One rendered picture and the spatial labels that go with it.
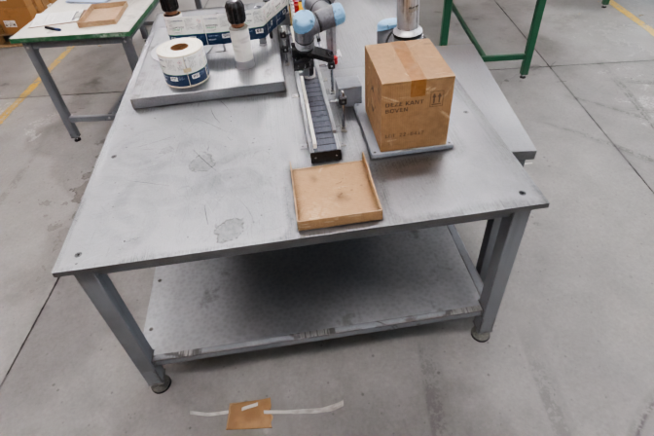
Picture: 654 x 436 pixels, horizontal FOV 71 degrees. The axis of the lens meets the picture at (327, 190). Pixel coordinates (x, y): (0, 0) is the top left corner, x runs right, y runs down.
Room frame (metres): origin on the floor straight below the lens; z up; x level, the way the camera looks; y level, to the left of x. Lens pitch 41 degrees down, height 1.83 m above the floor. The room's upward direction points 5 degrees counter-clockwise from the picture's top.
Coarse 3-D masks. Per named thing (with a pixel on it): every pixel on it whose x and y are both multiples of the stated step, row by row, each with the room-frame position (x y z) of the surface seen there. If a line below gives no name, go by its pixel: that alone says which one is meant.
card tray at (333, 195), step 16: (304, 176) 1.21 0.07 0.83; (320, 176) 1.21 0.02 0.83; (336, 176) 1.20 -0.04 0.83; (352, 176) 1.19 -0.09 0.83; (368, 176) 1.17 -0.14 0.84; (304, 192) 1.13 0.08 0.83; (320, 192) 1.12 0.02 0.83; (336, 192) 1.12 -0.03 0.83; (352, 192) 1.11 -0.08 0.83; (368, 192) 1.11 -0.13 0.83; (304, 208) 1.05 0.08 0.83; (320, 208) 1.05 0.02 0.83; (336, 208) 1.04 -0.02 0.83; (352, 208) 1.03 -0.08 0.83; (368, 208) 1.03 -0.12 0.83; (304, 224) 0.96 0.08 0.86; (320, 224) 0.96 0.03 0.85; (336, 224) 0.97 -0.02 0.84
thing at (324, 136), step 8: (304, 80) 1.82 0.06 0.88; (312, 80) 1.81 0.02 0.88; (312, 88) 1.74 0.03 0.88; (320, 88) 1.74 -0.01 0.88; (312, 96) 1.67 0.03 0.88; (320, 96) 1.67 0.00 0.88; (312, 104) 1.61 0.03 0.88; (320, 104) 1.60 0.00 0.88; (312, 112) 1.55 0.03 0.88; (320, 112) 1.54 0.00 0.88; (312, 120) 1.49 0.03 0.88; (320, 120) 1.49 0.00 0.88; (328, 120) 1.48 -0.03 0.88; (320, 128) 1.43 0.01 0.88; (328, 128) 1.42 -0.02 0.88; (320, 136) 1.38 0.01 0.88; (328, 136) 1.37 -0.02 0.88; (320, 144) 1.33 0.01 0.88; (328, 144) 1.33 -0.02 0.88
